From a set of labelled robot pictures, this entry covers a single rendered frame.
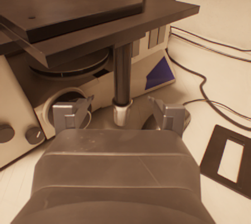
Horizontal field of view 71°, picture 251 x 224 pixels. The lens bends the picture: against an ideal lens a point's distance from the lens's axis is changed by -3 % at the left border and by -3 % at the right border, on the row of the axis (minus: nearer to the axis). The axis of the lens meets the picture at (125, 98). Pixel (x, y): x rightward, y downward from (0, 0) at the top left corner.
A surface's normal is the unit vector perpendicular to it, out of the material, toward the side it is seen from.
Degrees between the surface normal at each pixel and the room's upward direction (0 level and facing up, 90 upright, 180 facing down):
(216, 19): 90
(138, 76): 48
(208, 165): 0
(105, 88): 90
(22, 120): 90
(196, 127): 0
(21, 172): 0
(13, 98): 90
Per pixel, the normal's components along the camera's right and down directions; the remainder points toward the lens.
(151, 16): 0.02, -0.76
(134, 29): 0.71, 0.47
